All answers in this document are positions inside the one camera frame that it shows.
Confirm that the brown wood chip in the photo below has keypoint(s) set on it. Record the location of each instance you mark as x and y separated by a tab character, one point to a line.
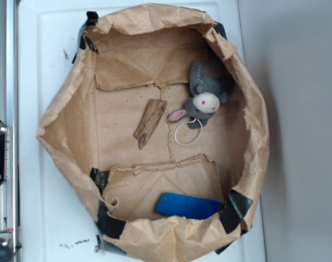
150	119

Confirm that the brown paper bag bin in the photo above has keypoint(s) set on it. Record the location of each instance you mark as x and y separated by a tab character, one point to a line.
125	59

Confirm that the grey plush donkey toy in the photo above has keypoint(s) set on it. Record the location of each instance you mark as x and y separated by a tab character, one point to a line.
207	94

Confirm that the blue sponge block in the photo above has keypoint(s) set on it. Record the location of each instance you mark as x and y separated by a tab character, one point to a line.
191	207

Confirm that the aluminium frame rail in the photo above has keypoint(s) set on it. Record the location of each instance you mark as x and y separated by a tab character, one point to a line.
10	243

